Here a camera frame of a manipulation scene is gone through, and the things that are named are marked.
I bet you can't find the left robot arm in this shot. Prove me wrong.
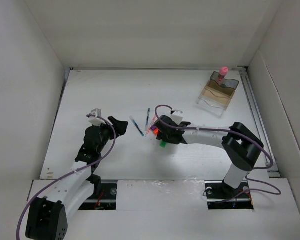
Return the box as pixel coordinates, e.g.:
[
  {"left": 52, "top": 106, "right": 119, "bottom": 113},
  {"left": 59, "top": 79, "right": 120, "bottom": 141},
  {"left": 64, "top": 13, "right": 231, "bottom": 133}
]
[{"left": 25, "top": 112, "right": 129, "bottom": 240}]

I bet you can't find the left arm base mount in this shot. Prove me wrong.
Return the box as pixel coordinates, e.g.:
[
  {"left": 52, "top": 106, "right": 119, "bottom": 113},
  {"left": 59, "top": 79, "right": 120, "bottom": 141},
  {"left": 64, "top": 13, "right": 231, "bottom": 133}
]
[{"left": 79, "top": 181, "right": 118, "bottom": 211}]

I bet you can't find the clear paperclip jar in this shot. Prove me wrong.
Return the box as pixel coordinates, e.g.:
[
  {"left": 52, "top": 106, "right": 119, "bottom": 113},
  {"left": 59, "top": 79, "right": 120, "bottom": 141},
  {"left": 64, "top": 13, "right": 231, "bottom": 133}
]
[{"left": 220, "top": 83, "right": 229, "bottom": 88}]

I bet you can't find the green cap black highlighter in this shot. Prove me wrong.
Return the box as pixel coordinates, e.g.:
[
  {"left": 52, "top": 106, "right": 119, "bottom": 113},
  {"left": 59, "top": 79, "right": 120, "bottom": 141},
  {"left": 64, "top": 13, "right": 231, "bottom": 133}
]
[{"left": 160, "top": 141, "right": 167, "bottom": 148}]

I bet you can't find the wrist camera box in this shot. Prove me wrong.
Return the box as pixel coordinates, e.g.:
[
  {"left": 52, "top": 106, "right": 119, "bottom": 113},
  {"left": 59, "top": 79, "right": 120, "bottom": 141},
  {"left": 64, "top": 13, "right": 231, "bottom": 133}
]
[
  {"left": 87, "top": 108, "right": 104, "bottom": 127},
  {"left": 170, "top": 110, "right": 184, "bottom": 125}
]

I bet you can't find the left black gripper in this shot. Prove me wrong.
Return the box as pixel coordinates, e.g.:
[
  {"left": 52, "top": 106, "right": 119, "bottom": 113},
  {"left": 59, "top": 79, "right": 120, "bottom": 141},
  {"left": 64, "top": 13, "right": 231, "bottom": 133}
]
[{"left": 93, "top": 116, "right": 127, "bottom": 153}]

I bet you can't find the orange cap black highlighter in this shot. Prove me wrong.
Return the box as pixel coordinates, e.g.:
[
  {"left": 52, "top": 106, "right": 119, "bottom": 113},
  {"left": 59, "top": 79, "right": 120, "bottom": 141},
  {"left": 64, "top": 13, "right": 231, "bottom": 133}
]
[{"left": 153, "top": 129, "right": 159, "bottom": 136}]

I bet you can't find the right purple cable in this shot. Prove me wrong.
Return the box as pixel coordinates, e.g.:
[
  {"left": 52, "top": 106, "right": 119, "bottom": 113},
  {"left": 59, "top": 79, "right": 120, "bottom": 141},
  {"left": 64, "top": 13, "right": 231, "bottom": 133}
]
[{"left": 154, "top": 104, "right": 282, "bottom": 204}]

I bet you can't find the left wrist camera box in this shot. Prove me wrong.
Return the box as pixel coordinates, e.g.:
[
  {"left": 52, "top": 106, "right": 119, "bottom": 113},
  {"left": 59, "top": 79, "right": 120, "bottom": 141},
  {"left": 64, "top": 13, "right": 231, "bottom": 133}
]
[{"left": 87, "top": 108, "right": 104, "bottom": 127}]

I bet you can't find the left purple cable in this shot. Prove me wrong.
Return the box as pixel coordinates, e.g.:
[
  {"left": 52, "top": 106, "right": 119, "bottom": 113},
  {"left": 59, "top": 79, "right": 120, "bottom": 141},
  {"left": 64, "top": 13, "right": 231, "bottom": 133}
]
[{"left": 16, "top": 113, "right": 117, "bottom": 240}]

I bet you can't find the purple cable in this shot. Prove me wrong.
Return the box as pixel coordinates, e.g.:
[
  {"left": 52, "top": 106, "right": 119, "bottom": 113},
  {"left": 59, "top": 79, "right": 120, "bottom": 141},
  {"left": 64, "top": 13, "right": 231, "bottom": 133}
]
[
  {"left": 16, "top": 113, "right": 117, "bottom": 240},
  {"left": 154, "top": 104, "right": 282, "bottom": 204}
]

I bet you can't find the dark blue pen refill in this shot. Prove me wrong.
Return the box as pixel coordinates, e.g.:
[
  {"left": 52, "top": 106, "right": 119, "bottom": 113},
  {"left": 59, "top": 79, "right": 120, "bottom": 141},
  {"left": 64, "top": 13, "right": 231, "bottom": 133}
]
[{"left": 145, "top": 107, "right": 151, "bottom": 131}]

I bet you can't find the aluminium rail right side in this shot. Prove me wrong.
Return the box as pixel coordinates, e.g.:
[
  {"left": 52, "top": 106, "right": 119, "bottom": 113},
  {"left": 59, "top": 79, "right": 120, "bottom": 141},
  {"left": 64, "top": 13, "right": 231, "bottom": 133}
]
[{"left": 238, "top": 67, "right": 278, "bottom": 171}]

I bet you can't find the blue gel pen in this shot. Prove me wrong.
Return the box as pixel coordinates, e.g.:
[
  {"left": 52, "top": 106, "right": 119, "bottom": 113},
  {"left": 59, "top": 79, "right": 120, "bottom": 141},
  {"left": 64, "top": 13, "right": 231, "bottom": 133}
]
[{"left": 129, "top": 115, "right": 145, "bottom": 137}]

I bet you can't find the tiered clear desk organizer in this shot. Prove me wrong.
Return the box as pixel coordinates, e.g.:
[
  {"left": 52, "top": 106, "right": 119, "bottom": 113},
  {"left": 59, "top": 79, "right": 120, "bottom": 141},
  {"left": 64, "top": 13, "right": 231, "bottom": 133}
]
[{"left": 196, "top": 71, "right": 240, "bottom": 118}]

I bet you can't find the pink capped marker tube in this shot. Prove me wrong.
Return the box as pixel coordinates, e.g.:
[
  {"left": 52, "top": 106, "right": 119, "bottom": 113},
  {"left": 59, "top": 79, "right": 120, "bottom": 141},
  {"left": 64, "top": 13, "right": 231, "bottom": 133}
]
[{"left": 217, "top": 66, "right": 229, "bottom": 85}]

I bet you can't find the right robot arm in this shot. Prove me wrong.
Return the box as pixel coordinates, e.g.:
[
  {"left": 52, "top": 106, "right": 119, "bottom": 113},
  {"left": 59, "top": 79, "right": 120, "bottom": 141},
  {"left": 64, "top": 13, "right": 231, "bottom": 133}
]
[{"left": 154, "top": 115, "right": 264, "bottom": 197}]

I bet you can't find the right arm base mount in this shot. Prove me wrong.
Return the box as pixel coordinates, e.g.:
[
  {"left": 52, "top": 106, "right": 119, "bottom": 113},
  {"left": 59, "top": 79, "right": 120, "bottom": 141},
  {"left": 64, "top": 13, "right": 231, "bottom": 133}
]
[{"left": 202, "top": 180, "right": 254, "bottom": 210}]

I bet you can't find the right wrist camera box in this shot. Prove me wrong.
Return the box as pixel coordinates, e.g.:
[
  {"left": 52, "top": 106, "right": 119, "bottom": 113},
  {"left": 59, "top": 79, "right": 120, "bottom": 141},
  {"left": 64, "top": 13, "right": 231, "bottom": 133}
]
[{"left": 170, "top": 110, "right": 184, "bottom": 125}]

